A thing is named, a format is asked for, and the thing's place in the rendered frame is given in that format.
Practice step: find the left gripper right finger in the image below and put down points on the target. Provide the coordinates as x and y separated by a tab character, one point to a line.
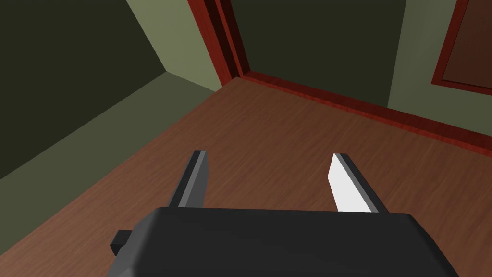
353	188

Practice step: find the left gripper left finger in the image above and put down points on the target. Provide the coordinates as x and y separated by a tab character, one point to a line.
191	184

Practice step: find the brown door leaf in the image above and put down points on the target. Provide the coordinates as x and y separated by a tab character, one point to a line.
471	46

